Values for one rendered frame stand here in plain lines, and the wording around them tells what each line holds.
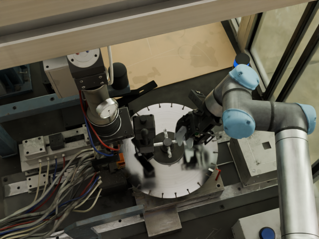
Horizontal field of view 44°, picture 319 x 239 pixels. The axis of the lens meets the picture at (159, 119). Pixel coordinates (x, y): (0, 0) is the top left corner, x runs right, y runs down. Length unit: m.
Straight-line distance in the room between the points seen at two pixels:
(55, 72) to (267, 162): 0.80
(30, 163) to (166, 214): 0.52
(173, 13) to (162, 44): 1.55
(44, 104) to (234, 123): 0.63
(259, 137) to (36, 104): 0.75
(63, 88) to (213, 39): 0.98
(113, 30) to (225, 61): 1.53
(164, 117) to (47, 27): 1.17
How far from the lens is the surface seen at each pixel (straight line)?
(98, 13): 0.18
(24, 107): 1.31
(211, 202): 1.44
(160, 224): 1.35
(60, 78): 0.87
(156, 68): 1.66
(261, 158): 1.37
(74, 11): 0.18
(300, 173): 0.92
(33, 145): 1.42
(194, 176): 1.26
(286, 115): 0.98
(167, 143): 1.23
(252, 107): 0.97
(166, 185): 1.25
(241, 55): 1.22
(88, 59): 0.72
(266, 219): 1.32
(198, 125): 1.13
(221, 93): 1.05
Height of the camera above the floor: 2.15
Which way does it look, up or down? 65 degrees down
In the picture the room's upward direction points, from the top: 1 degrees counter-clockwise
